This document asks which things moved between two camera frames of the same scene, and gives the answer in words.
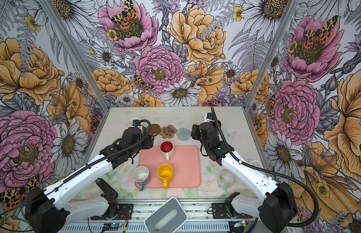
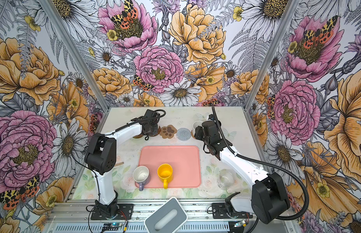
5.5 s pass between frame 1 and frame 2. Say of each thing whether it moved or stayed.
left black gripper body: moved
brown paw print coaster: stayed
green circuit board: stayed
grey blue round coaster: stayed
